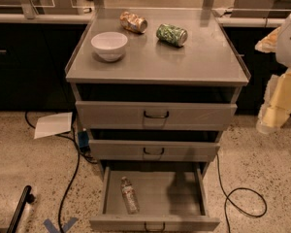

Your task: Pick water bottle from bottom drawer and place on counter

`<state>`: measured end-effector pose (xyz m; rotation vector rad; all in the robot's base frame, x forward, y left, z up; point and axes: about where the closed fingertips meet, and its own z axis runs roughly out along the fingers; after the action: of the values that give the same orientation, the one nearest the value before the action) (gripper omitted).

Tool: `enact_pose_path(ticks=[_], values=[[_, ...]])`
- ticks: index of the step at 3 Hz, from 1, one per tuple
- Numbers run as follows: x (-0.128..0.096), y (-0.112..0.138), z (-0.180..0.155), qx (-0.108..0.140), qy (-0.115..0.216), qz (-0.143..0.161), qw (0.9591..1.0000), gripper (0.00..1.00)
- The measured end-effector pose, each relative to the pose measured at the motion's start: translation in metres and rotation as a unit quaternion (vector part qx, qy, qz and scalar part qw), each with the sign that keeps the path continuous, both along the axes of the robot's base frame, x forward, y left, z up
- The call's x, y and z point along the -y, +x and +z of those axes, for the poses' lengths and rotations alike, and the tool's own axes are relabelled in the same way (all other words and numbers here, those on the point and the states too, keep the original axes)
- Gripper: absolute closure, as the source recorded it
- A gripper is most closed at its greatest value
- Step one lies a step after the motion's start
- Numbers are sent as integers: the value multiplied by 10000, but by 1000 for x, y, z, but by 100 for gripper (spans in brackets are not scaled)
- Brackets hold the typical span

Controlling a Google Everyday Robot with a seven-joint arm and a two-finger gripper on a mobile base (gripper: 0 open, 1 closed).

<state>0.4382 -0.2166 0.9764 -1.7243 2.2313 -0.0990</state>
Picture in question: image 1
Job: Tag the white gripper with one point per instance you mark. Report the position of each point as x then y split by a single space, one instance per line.
289 44

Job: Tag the clear plastic water bottle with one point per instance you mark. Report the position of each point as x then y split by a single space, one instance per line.
129 196

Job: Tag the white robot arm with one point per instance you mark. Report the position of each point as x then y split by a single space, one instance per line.
283 48

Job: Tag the grey metal drawer cabinet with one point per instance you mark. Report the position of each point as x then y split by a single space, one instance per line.
206 69

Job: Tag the middle grey drawer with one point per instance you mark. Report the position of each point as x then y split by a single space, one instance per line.
153 150

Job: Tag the grey drawer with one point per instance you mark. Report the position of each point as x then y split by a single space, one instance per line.
153 150
171 196
152 116

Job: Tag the top grey drawer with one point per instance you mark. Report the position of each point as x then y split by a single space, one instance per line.
152 116

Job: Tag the bottom grey drawer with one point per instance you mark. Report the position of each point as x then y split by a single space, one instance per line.
171 196

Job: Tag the long white counter ledge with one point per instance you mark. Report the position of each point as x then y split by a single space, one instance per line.
74 19

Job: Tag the green soda can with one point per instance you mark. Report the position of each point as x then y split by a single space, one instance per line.
172 35

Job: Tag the crushed orange soda can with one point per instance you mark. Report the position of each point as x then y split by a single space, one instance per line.
133 22

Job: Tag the white ceramic bowl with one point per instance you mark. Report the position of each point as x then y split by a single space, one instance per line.
110 46

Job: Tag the blue power box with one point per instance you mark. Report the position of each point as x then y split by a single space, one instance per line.
83 139

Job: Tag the white paper sheet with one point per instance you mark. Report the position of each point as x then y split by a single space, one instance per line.
53 125

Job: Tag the black bar lower left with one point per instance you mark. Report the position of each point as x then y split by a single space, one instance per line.
26 198

